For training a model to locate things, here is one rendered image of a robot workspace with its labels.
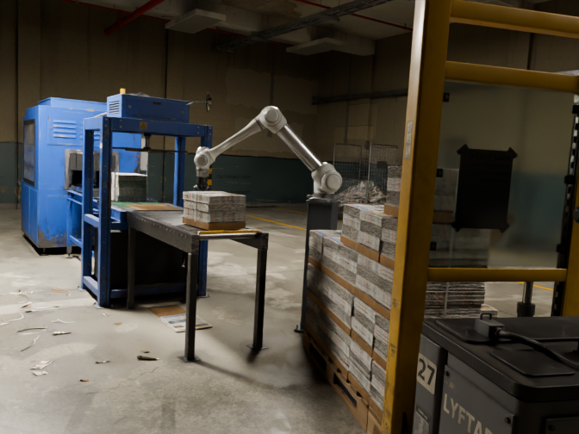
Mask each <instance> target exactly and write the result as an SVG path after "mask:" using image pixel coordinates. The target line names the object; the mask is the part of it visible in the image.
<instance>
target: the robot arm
mask: <svg viewBox="0 0 579 434"><path fill-rule="evenodd" d="M266 128H268V129H269V130H270V131H272V132H273V133H276V134H277V135H278V136H279V137H280V138H281V139H282V140H283V141H284V143H285V144H286V145H287V146H288V147H289V148H290V149H291V150H292V151H293V152H294V153H295V155H296V156H297V157H298V158H299V159H300V160H301V161H302V162H303V163H304V164H305V165H306V166H307V167H308V168H309V169H310V170H311V171H312V178H313V179H314V194H313V195H307V198H308V199H309V200H310V201H320V202H336V201H337V200H338V199H336V198H334V192H335V191H337V190H338V189H339V188H340V187H341V184H342V177H341V175H340V174H339V173H338V172H337V171H336V170H335V169H334V167H333V165H331V164H329V163H326V162H323V163H322V162H321V161H320V159H319V158H318V157H317V156H316V155H315V154H314V153H313V152H312V151H311V150H310V148H309V147H308V146H307V145H306V144H305V143H304V142H303V141H302V139H301V138H300V137H299V136H298V135H297V134H296V133H295V132H294V131H293V130H292V128H291V127H290V126H289V125H288V124H287V121H286V119H285V118H284V116H283V114H282V113H281V111H280V110H279V108H276V107H274V106H268V107H265V108H264V109H263V110H262V111H261V113H260V114H259V115H258V116H257V117H256V118H255V119H253V120H252V121H251V122H250V123H249V124H248V125H247V126H246V127H244V128H243V129H242V130H240V131H239V132H238V133H236V134H235V135H234V136H232V137H231V138H229V139H227V140H226V141H224V142H223V143H221V144H219V145H218V146H216V147H215V148H213V149H208V148H207V147H198V149H197V151H196V156H195V159H194V161H195V165H196V175H197V184H196V186H194V187H193V188H194V190H195V191H197V188H199V191H205V189H206V188H207V190H206V191H209V190H210V188H211V187H209V186H208V178H207V177H208V176H209V166H210V165H211V164H212V163H214V161H215V158H216V157H217V156H218V155H219V154H221V153H222V152H224V151H226V150H227V149H228V148H229V147H231V146H233V145H235V144H237V143H238V142H240V141H242V140H243V139H245V138H246V137H248V136H250V135H252V134H255V133H257V132H260V131H262V130H264V129H266Z"/></svg>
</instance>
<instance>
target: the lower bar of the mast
mask: <svg viewBox="0 0 579 434"><path fill-rule="evenodd" d="M566 274H567V269H480V268H428V273H427V281H428V282H566Z"/></svg>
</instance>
